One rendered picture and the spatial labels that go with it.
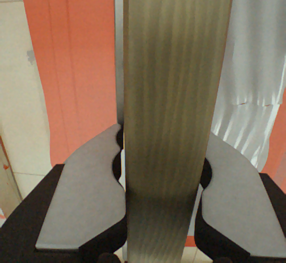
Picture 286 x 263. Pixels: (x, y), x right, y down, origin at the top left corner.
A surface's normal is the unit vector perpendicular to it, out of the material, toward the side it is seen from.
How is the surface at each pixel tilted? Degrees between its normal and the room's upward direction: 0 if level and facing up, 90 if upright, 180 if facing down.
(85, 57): 0
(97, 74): 0
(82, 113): 0
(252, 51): 31
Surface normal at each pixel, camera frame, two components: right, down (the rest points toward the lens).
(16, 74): -0.04, 0.46
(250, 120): -0.58, 0.33
